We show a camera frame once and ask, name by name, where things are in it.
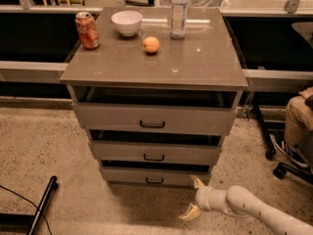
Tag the white bowl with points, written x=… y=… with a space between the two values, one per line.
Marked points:
x=127 y=23

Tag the grey drawer cabinet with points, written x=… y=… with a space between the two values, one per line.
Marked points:
x=205 y=59

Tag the black white sneaker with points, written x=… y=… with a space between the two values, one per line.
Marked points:
x=280 y=145

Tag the grey drawer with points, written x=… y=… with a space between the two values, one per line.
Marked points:
x=196 y=112
x=153 y=174
x=149 y=147

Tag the metal railing frame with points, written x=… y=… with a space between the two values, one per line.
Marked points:
x=271 y=81

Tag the grey bottom drawer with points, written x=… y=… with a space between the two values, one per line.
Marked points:
x=153 y=174

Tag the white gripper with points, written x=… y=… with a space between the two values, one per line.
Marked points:
x=202 y=198

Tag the orange fruit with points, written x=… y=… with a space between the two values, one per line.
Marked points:
x=151 y=44

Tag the person leg tan trousers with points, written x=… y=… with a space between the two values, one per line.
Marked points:
x=299 y=117

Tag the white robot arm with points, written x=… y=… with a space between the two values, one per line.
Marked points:
x=238 y=202

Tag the grey top drawer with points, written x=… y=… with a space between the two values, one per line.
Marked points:
x=196 y=112

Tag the grey middle drawer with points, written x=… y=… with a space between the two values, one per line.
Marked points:
x=149 y=147

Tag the clear water bottle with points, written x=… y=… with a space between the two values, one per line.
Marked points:
x=178 y=18

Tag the black stand leg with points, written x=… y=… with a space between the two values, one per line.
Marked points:
x=29 y=222

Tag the orange soda can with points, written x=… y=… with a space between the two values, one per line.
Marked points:
x=87 y=30

